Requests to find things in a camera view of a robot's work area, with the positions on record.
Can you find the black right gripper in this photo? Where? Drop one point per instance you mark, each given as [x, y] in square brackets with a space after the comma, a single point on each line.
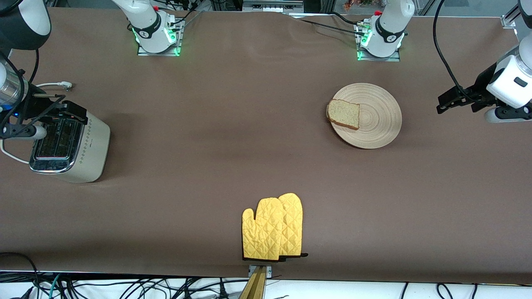
[36, 109]

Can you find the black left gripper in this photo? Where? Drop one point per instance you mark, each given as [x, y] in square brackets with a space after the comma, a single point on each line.
[483, 83]

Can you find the round wooden plate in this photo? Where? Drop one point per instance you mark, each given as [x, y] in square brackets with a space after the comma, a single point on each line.
[378, 120]

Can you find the bread slice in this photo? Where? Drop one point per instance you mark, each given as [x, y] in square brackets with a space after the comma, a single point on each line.
[344, 114]

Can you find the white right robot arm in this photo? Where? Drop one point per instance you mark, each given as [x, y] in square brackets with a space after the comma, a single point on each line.
[145, 20]

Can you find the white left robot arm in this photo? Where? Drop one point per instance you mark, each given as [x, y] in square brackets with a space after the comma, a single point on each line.
[388, 29]

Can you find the beige and chrome toaster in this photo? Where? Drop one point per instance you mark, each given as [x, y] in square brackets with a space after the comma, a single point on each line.
[93, 149]

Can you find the brown table cover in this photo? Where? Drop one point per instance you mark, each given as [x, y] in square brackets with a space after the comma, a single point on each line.
[208, 124]

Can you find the yellow quilted oven mitt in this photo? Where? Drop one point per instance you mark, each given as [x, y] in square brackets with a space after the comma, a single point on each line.
[294, 224]
[262, 232]

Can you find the grey background equipment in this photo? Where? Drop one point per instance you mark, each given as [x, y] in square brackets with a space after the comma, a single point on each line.
[270, 6]

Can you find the golden aluminium profile bar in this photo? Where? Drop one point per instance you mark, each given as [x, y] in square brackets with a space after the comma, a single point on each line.
[255, 288]

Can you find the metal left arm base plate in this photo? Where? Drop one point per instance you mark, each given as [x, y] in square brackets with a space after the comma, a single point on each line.
[380, 59]

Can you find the aluminium frame post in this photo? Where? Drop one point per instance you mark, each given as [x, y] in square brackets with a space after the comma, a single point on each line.
[509, 20]

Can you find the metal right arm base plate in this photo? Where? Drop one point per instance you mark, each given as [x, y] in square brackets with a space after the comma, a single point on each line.
[158, 54]

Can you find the small metal bracket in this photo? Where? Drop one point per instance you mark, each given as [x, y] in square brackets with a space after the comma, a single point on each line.
[251, 270]

